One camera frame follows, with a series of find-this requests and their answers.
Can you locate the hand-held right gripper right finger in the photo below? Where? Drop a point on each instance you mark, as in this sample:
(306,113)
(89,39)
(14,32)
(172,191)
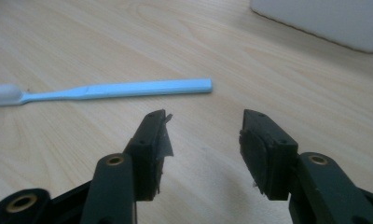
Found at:
(278,155)

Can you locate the light blue toothbrush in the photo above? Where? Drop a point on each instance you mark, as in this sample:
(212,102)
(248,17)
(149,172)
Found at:
(113,90)

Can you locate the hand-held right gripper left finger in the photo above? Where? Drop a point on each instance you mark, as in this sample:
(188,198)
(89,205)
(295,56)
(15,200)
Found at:
(138,161)

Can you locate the white box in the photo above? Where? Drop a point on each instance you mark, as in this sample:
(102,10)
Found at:
(324,18)

